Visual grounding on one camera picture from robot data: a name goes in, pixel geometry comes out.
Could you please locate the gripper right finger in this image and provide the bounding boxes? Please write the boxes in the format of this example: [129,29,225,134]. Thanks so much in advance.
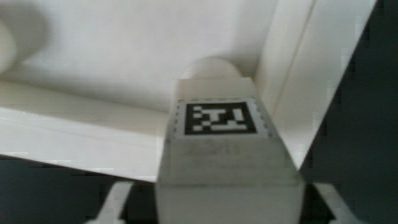
[314,183,362,224]

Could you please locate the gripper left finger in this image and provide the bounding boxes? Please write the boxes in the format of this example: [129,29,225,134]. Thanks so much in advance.
[85,181,133,224]

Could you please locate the white table leg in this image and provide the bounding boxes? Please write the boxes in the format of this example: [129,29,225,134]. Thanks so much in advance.
[156,58,305,224]

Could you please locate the white square table top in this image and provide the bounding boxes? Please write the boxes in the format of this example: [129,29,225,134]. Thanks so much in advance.
[0,0,376,181]

